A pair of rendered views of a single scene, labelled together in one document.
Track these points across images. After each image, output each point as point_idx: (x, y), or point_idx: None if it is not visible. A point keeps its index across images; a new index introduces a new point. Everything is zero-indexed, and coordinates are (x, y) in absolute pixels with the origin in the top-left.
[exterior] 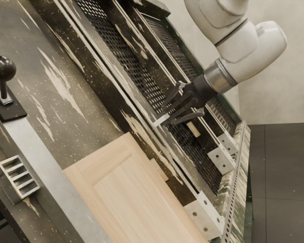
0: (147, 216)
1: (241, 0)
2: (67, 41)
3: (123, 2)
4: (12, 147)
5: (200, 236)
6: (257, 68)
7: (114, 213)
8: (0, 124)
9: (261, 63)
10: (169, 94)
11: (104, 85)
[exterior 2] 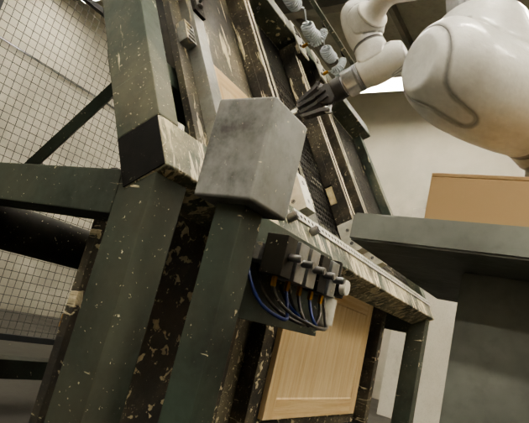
0: None
1: (374, 13)
2: (243, 36)
3: (309, 75)
4: (191, 23)
5: None
6: (379, 70)
7: None
8: (191, 11)
9: (382, 65)
10: (307, 91)
11: (256, 70)
